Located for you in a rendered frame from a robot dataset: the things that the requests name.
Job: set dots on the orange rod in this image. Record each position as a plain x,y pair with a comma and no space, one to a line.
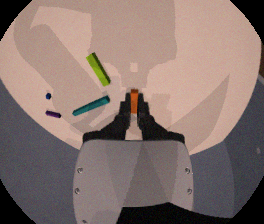
134,101

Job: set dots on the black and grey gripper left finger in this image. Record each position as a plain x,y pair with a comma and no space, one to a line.
117,128

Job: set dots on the turquoise rod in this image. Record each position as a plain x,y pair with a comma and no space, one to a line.
92,105

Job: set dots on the purple rod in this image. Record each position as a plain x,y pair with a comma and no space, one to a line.
53,114

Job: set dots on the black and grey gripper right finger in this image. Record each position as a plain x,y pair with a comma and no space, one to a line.
149,127

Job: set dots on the lime green rod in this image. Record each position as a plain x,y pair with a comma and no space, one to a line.
98,69

